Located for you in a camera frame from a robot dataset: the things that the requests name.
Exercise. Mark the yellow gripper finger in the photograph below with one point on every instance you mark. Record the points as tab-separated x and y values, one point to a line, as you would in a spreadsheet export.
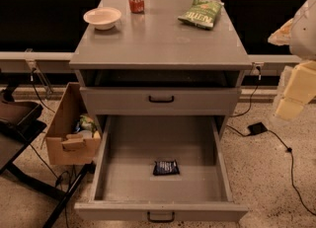
299	90
282	35

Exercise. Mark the dark blue rxbar wrapper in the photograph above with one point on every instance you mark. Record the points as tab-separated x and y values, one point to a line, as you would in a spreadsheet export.
165	168

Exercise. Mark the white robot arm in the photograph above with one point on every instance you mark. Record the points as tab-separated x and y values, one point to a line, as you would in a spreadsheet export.
299	33

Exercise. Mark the grey drawer cabinet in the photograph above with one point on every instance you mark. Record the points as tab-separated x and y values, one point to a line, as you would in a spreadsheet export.
155	50

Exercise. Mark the black power adapter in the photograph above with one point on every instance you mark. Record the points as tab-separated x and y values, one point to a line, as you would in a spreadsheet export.
257	128

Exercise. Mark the green kettle chips bag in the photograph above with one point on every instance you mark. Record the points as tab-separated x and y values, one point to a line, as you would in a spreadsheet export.
202	14

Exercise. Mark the white bowl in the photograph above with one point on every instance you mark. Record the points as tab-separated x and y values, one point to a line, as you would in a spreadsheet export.
103	18

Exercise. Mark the snack items in box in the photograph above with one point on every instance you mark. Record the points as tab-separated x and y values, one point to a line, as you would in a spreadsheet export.
86	127

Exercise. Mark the cardboard box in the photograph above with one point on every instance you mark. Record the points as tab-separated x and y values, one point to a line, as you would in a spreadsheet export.
64	146

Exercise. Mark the black table with tray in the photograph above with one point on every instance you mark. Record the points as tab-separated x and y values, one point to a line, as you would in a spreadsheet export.
18	129

